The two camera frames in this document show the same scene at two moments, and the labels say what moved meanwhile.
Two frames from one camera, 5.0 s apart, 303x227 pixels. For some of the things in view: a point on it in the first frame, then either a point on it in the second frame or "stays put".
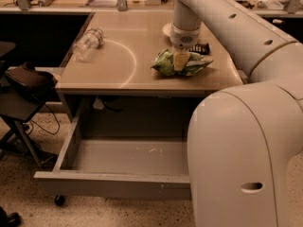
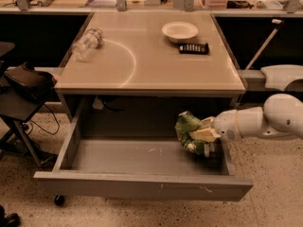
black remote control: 201,48 stays put
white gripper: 185,38 → 225,126
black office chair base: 11,219 stays put
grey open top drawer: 142,166 stays put
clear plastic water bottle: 91,42 stays put
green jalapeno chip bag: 165,64 → 186,122
